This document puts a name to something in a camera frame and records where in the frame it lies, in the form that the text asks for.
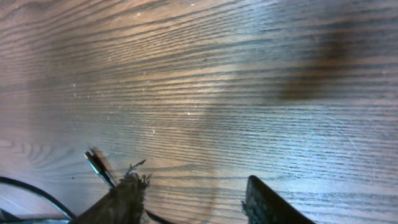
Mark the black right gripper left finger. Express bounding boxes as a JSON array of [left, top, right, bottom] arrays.
[[70, 161, 150, 224]]

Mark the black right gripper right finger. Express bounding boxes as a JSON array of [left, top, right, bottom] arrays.
[[242, 175, 314, 224]]

